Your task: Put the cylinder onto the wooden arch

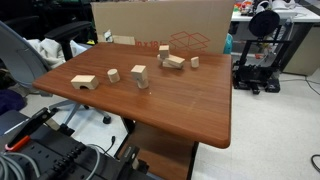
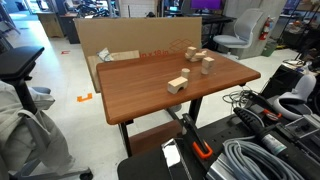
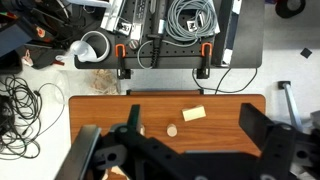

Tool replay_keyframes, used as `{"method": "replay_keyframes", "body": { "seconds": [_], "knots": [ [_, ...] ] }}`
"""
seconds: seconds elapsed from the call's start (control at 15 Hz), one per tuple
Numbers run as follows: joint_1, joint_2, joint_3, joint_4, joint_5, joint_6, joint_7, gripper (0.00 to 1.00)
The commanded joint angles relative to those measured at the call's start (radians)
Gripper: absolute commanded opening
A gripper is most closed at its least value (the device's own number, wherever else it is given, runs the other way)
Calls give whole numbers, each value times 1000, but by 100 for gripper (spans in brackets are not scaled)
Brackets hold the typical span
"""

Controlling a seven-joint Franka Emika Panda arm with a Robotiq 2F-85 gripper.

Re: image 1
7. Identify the flat wooden plank block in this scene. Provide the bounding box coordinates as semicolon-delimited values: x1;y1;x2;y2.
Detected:
162;54;186;70

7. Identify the wooden cylinder block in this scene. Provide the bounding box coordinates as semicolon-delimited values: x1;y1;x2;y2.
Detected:
106;68;121;84

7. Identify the low wooden arch block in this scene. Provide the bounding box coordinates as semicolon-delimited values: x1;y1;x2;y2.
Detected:
70;74;100;91

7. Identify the grey cable bundle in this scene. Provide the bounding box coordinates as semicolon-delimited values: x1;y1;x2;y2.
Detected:
0;151;42;180

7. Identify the small wooden half cylinder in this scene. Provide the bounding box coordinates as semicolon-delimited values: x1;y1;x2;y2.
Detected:
190;56;200;69

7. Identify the white background desk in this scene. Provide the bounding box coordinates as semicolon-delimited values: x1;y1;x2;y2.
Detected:
230;0;320;77

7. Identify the grey single cable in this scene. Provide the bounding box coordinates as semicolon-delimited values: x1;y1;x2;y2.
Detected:
84;144;101;180

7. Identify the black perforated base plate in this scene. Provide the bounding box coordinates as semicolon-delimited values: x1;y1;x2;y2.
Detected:
0;123;118;180

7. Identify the black 3D printer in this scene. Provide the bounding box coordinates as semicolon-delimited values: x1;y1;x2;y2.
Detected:
231;31;295;95

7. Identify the black tool with orange handle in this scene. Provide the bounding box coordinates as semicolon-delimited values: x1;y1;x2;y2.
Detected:
4;106;58;153

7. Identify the tall wooden arch block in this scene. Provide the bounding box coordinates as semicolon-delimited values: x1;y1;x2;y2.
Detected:
130;64;150;90

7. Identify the thin black floor cable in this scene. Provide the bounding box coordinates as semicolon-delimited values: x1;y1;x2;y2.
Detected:
87;135;117;158

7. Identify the black clamp bracket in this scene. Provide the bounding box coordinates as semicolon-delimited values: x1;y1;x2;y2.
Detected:
116;143;152;180

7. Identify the wooden cube block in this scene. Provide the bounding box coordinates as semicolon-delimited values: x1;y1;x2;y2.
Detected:
158;44;171;60

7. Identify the black filament spool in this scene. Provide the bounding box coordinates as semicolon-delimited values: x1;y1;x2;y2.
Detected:
248;9;281;39

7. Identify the dark purple bag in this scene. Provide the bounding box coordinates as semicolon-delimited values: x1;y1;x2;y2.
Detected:
0;88;27;117

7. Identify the teal plastic object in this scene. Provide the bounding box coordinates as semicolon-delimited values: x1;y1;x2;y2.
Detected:
222;33;234;55

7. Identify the white cloth on chair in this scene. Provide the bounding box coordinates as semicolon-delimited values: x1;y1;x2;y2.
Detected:
27;37;88;70

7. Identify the large cardboard box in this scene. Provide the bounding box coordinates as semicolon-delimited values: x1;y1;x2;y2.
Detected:
90;0;236;55

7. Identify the brown table leg panel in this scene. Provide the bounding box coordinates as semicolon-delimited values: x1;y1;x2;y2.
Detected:
114;116;200;180

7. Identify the thick black floor cable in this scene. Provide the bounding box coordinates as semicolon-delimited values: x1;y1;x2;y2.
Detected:
310;153;320;175

